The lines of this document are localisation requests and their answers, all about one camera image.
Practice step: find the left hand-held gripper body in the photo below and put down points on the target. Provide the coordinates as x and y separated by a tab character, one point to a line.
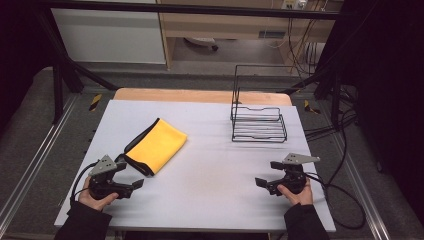
102	166

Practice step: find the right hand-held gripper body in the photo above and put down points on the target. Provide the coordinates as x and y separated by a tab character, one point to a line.
294	174

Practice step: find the person's right hand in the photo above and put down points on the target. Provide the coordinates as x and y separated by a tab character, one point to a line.
300	197

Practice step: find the person's left hand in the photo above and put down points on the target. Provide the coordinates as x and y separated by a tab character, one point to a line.
95	201

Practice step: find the yellow cloth with black edge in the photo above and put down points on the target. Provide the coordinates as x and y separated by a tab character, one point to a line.
156	146

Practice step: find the yellow black floor tape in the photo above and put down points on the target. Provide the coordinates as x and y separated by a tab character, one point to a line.
310	107
95	102

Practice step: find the wooden table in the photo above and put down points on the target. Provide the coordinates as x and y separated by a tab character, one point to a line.
200	96

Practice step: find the white cabinet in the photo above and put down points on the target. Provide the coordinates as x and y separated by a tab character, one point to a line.
106	35

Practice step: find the dark curtain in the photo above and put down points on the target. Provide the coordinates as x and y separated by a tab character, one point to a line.
16	50
390	83

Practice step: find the office chair base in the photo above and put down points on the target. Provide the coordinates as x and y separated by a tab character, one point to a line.
202	42

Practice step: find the light wooden desk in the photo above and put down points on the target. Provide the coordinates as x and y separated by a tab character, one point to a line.
233	25

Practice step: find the white power strip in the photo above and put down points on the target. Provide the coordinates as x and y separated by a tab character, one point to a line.
294	4

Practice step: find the aluminium floor rail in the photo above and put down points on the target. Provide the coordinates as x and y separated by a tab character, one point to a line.
33	160
363	190

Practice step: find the black metal frame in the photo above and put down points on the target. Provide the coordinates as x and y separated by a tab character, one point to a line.
200	8

